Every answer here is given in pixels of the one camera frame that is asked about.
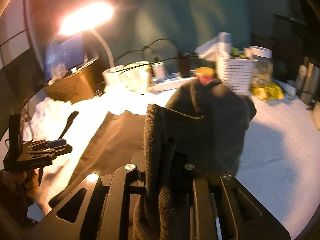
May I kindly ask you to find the white charger plug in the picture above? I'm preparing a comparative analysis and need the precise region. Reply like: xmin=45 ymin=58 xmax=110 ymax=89
xmin=151 ymin=61 xmax=165 ymax=80

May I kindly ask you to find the white perforated plastic basket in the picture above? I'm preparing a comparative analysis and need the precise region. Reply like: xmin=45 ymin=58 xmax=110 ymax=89
xmin=216 ymin=57 xmax=254 ymax=95

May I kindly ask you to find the white power strip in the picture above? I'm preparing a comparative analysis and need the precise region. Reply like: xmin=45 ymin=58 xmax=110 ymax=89
xmin=151 ymin=72 xmax=196 ymax=93

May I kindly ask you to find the red tin yellow lid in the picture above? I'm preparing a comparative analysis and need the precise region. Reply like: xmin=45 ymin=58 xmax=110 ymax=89
xmin=195 ymin=67 xmax=215 ymax=85

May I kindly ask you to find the yellow snack packet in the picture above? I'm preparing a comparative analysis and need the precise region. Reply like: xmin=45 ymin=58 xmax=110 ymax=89
xmin=251 ymin=81 xmax=284 ymax=101

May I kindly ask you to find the white tissue in basket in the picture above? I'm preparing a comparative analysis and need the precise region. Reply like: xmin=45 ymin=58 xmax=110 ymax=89
xmin=195 ymin=32 xmax=232 ymax=62

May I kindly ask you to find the brown cardboard box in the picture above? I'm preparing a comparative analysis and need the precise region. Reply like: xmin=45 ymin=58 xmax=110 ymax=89
xmin=43 ymin=57 xmax=104 ymax=103

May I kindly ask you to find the white desk lamp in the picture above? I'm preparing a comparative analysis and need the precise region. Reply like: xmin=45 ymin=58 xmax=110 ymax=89
xmin=58 ymin=0 xmax=116 ymax=68

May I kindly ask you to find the black power adapter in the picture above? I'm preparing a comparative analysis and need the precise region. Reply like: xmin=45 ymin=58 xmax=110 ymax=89
xmin=178 ymin=53 xmax=191 ymax=78

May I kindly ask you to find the white crumpled cloth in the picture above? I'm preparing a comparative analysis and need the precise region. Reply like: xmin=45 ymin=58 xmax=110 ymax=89
xmin=23 ymin=97 xmax=73 ymax=141

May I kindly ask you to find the operator hand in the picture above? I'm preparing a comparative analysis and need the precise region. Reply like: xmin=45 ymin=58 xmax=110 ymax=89
xmin=1 ymin=169 xmax=39 ymax=197

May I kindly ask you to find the black strap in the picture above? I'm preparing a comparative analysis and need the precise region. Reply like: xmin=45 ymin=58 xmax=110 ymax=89
xmin=57 ymin=110 xmax=79 ymax=140

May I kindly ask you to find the white textured table cover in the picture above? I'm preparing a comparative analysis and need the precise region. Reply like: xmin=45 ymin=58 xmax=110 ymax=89
xmin=28 ymin=86 xmax=319 ymax=238

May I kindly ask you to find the dark brown printed garment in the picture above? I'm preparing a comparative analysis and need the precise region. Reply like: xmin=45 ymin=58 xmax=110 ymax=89
xmin=49 ymin=79 xmax=257 ymax=239

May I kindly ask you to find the clear jar white lid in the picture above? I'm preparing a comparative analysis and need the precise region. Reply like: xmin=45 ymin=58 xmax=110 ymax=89
xmin=249 ymin=46 xmax=273 ymax=87

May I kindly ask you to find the cream cartoon mug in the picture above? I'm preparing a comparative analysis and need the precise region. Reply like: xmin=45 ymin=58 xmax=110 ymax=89
xmin=118 ymin=61 xmax=152 ymax=94

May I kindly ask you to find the laptop with dark screen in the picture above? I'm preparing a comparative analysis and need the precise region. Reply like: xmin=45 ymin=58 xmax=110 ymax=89
xmin=44 ymin=33 xmax=85 ymax=81

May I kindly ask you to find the black cable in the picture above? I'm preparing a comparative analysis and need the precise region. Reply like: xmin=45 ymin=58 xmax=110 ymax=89
xmin=113 ymin=38 xmax=198 ymax=75

